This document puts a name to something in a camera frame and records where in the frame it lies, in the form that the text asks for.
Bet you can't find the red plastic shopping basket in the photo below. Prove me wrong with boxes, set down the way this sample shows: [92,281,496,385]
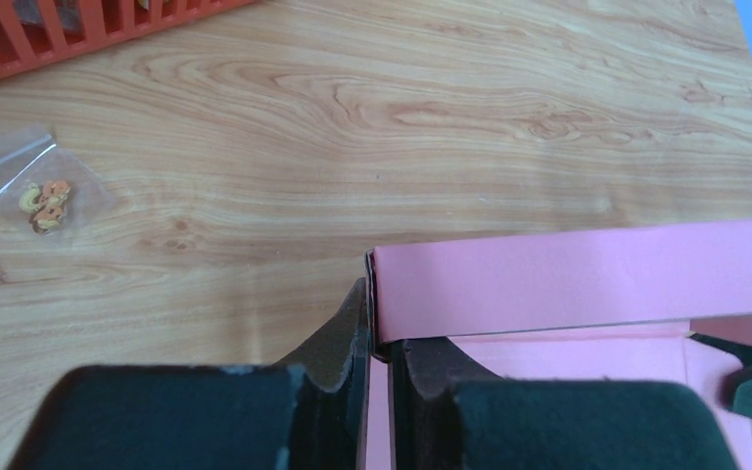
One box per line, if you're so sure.
[0,0,249,79]

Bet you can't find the pink paper box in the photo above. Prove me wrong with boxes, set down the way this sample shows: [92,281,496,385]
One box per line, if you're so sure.
[365,219,752,469]

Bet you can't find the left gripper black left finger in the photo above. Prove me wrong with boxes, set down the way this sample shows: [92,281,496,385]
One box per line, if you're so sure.
[9,279,369,469]

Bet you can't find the clear plastic bag with snack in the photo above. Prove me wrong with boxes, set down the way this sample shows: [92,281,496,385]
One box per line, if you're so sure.
[0,124,115,245]

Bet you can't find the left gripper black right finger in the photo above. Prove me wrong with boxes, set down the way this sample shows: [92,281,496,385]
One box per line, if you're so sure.
[390,337,737,469]

